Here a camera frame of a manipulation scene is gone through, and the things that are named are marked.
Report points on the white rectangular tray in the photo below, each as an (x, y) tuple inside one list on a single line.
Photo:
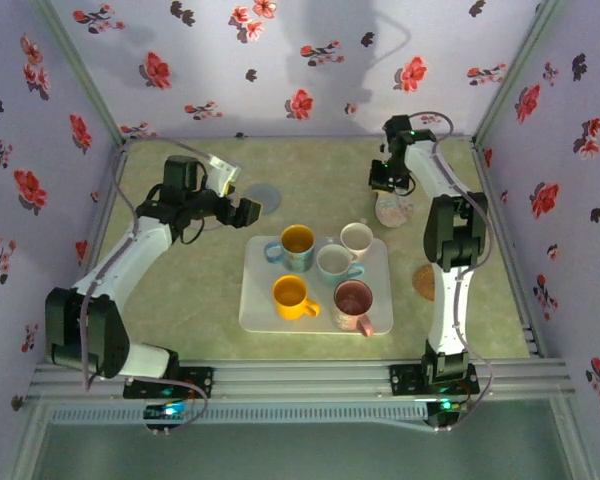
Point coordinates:
[(260, 320)]

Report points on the floral print round coaster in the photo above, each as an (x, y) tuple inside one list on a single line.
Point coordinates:
[(395, 212)]

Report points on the cream white mug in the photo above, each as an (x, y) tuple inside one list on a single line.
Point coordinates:
[(356, 236)]

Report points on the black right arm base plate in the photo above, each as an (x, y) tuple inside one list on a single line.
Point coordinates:
[(405, 380)]

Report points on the light blue mug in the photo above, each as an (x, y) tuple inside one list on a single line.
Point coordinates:
[(332, 260)]

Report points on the aluminium mounting rail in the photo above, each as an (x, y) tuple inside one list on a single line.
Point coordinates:
[(300, 380)]

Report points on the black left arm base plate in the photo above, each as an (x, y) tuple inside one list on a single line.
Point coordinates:
[(200, 382)]

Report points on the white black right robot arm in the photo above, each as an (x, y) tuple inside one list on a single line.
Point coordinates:
[(455, 235)]

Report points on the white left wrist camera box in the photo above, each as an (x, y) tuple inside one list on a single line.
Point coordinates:
[(224, 175)]

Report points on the small grey round coaster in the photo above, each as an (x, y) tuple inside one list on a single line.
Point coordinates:
[(269, 197)]

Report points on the cork round coaster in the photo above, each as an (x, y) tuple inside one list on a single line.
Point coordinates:
[(424, 282)]

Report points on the aluminium frame post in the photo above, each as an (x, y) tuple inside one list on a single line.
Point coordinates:
[(511, 80), (87, 80)]

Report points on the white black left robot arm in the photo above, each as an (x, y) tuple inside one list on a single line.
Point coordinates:
[(125, 255)]

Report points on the aluminium table side rail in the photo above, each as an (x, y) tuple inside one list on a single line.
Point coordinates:
[(491, 170), (101, 220)]

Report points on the pink mug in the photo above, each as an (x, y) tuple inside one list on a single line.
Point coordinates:
[(352, 300)]

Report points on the blue floral mug yellow inside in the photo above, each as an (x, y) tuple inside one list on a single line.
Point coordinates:
[(297, 240)]

